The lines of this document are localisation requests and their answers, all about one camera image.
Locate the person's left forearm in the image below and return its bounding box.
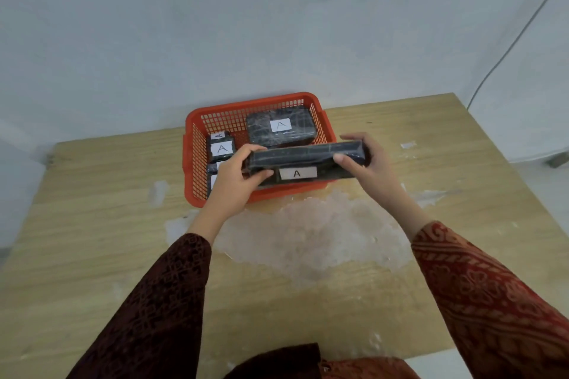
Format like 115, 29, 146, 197
66, 205, 237, 379

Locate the long black parcel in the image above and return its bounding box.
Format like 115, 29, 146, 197
246, 140, 372, 191

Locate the large black wrapped parcel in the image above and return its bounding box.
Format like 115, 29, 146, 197
246, 106, 319, 149

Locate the red plastic basket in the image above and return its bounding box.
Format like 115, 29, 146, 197
182, 92, 337, 209

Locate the person's right hand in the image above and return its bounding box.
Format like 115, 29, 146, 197
333, 132, 406, 211

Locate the person's right forearm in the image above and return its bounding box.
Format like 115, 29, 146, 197
381, 190, 569, 379

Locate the thin grey wall cable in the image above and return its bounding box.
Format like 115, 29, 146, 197
466, 0, 569, 111

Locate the person's left hand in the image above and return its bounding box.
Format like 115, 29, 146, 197
205, 144, 274, 220

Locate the dark red patterned garment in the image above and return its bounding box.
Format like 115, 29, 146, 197
223, 343, 421, 379

